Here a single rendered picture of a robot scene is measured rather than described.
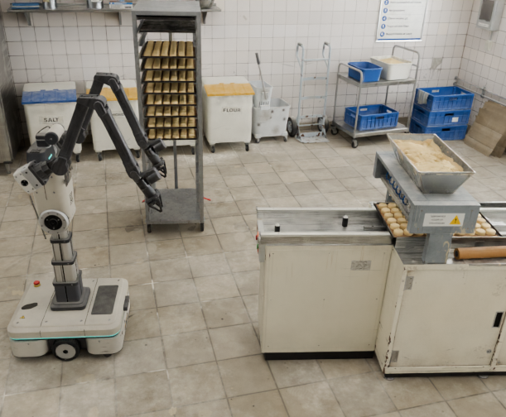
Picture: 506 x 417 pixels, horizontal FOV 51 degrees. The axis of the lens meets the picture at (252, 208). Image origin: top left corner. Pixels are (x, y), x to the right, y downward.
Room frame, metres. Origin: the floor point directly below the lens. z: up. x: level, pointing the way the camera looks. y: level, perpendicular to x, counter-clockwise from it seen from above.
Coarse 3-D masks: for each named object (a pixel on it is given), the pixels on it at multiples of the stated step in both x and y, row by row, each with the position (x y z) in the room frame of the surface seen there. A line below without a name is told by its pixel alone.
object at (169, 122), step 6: (150, 120) 4.10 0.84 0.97; (156, 120) 4.16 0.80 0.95; (162, 120) 4.11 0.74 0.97; (168, 120) 4.11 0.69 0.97; (174, 120) 4.12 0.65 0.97; (180, 120) 4.18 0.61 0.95; (186, 120) 4.19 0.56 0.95; (192, 120) 4.13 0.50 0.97; (150, 126) 3.97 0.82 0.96; (156, 126) 4.02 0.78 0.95; (162, 126) 4.01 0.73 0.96; (168, 126) 3.99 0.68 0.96; (174, 126) 4.00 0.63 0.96; (180, 126) 4.04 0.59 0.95; (186, 126) 4.04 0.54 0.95; (192, 126) 4.02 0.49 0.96
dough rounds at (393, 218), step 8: (384, 208) 2.77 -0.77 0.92; (392, 208) 2.77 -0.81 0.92; (384, 216) 2.70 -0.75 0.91; (392, 216) 2.68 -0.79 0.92; (400, 216) 2.69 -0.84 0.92; (480, 216) 2.72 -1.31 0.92; (392, 224) 2.58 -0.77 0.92; (400, 224) 2.62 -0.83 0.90; (480, 224) 2.65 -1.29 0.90; (488, 224) 2.62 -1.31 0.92; (400, 232) 2.49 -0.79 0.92; (408, 232) 2.50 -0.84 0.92; (480, 232) 2.53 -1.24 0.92; (488, 232) 2.54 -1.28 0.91
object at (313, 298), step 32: (288, 224) 2.69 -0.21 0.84; (320, 224) 2.70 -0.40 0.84; (352, 224) 2.72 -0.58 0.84; (288, 256) 2.46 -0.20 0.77; (320, 256) 2.47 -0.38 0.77; (352, 256) 2.49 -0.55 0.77; (384, 256) 2.50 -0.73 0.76; (288, 288) 2.46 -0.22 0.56; (320, 288) 2.47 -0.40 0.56; (352, 288) 2.49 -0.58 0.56; (384, 288) 2.50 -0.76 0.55; (288, 320) 2.46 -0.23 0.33; (320, 320) 2.48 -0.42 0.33; (352, 320) 2.49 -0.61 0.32; (288, 352) 2.49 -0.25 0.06; (320, 352) 2.51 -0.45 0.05; (352, 352) 2.52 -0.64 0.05
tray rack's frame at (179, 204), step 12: (144, 0) 4.54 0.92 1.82; (156, 0) 4.57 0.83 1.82; (144, 12) 3.93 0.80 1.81; (156, 12) 3.94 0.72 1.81; (168, 12) 3.95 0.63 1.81; (180, 12) 3.96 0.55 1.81; (192, 12) 3.97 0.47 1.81; (168, 192) 4.49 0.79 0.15; (180, 192) 4.50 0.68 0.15; (192, 192) 4.51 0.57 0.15; (168, 204) 4.24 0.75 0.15; (180, 204) 4.24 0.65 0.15; (192, 204) 4.25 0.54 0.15; (156, 216) 4.01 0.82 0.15; (168, 216) 4.02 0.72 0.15; (180, 216) 4.03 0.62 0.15; (192, 216) 4.03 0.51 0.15
